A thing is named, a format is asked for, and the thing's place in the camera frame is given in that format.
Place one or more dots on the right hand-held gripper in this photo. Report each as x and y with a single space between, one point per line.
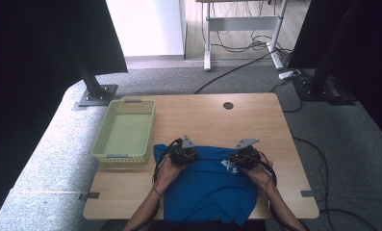
246 159

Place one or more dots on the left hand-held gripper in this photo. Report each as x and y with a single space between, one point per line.
182 155

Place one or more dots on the blue t-shirt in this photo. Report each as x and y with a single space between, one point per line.
208 192

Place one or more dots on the pale green plastic basket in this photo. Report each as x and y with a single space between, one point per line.
127 134

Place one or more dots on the person's right hand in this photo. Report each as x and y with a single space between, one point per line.
262 178

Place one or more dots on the person's left hand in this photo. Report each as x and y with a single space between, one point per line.
166 176

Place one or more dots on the dark round table grommet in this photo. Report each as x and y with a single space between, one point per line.
228 105

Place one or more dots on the grey tape strip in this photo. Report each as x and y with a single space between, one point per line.
307 193
90 195

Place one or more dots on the person's dark clothing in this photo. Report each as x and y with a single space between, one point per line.
195 228

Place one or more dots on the white power strip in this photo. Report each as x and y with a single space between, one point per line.
286 75

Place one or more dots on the black stand with grey base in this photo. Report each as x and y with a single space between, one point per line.
94 88

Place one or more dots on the white desk frame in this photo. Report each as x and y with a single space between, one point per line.
243 23

